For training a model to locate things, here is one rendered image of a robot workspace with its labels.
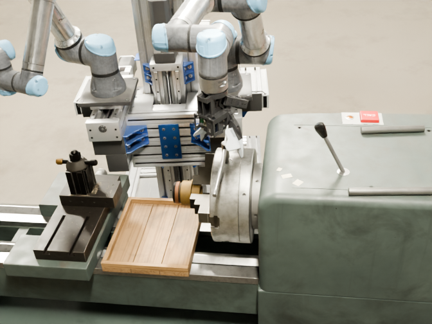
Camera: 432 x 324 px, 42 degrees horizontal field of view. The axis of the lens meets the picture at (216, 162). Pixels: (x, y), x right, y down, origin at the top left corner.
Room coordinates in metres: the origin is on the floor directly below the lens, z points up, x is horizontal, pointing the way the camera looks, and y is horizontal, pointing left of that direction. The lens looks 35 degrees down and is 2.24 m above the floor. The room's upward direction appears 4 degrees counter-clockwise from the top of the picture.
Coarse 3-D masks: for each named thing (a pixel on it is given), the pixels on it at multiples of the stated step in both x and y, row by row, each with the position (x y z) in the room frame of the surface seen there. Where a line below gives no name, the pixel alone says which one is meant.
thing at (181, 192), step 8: (176, 184) 1.49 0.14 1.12; (184, 184) 1.48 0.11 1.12; (192, 184) 1.49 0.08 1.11; (200, 184) 1.49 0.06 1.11; (176, 192) 1.46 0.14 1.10; (184, 192) 1.45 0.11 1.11; (192, 192) 1.46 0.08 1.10; (200, 192) 1.50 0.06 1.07; (176, 200) 1.45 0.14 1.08; (184, 200) 1.45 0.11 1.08
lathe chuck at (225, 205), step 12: (216, 156) 1.46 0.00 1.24; (216, 168) 1.41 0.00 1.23; (228, 168) 1.40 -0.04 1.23; (228, 180) 1.37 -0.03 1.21; (228, 192) 1.34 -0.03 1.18; (216, 204) 1.33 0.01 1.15; (228, 204) 1.32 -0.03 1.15; (228, 216) 1.31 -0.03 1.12; (216, 228) 1.31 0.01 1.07; (228, 228) 1.30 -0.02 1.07; (216, 240) 1.34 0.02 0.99; (228, 240) 1.33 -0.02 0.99
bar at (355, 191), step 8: (352, 192) 1.19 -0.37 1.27; (360, 192) 1.19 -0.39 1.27; (368, 192) 1.19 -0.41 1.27; (376, 192) 1.19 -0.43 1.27; (384, 192) 1.19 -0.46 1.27; (392, 192) 1.18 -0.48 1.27; (400, 192) 1.18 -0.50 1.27; (408, 192) 1.18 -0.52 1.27; (416, 192) 1.18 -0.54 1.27; (424, 192) 1.17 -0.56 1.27
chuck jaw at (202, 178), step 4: (208, 156) 1.53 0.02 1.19; (212, 156) 1.53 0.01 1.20; (208, 160) 1.52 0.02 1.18; (212, 160) 1.52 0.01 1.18; (208, 164) 1.51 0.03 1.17; (200, 168) 1.51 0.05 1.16; (204, 168) 1.51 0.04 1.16; (208, 168) 1.50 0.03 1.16; (200, 172) 1.50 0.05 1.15; (204, 172) 1.50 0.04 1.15; (208, 172) 1.50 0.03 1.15; (196, 176) 1.50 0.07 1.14; (200, 176) 1.50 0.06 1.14; (204, 176) 1.49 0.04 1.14; (208, 176) 1.49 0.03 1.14; (196, 180) 1.49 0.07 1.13; (200, 180) 1.49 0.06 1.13; (204, 180) 1.49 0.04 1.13; (208, 180) 1.48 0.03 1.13; (208, 184) 1.47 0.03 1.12
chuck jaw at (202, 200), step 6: (192, 198) 1.43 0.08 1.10; (198, 198) 1.42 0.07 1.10; (204, 198) 1.42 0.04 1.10; (192, 204) 1.42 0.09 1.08; (198, 204) 1.39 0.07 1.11; (204, 204) 1.39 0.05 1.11; (198, 210) 1.39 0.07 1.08; (204, 210) 1.35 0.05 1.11; (198, 216) 1.34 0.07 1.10; (204, 216) 1.34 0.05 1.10; (216, 216) 1.32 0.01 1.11; (210, 222) 1.32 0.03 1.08; (216, 222) 1.32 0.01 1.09
